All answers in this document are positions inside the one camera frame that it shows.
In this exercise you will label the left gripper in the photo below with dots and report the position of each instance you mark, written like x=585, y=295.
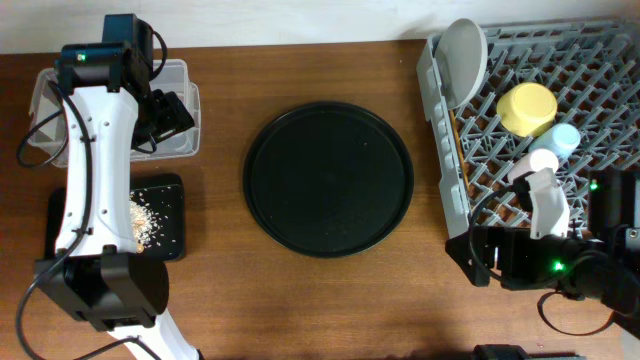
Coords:
x=177, y=118

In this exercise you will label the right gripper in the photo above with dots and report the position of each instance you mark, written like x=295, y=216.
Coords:
x=482, y=257

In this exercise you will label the food scraps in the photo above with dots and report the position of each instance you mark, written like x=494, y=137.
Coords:
x=150, y=228

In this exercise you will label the pink cup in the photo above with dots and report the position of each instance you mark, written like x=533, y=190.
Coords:
x=534, y=161

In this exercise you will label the wooden chopstick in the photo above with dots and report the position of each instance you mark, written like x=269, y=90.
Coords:
x=460, y=155

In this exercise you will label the blue cup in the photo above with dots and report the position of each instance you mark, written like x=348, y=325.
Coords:
x=561, y=139

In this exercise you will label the yellow bowl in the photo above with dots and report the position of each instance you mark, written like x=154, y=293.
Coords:
x=528, y=109

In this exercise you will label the grey plate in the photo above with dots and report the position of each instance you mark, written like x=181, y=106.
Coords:
x=461, y=54

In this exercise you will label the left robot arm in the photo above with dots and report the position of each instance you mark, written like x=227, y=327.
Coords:
x=96, y=273

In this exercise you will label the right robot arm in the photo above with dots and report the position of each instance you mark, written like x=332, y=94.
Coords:
x=607, y=268

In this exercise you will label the grey dishwasher rack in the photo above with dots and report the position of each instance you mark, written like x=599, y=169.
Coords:
x=591, y=67

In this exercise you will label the black rectangular tray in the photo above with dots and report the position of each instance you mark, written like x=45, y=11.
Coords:
x=165, y=193

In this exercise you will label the clear plastic bin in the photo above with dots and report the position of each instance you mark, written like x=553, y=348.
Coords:
x=173, y=78

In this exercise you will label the round black serving tray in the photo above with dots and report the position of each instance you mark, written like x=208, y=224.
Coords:
x=328, y=179

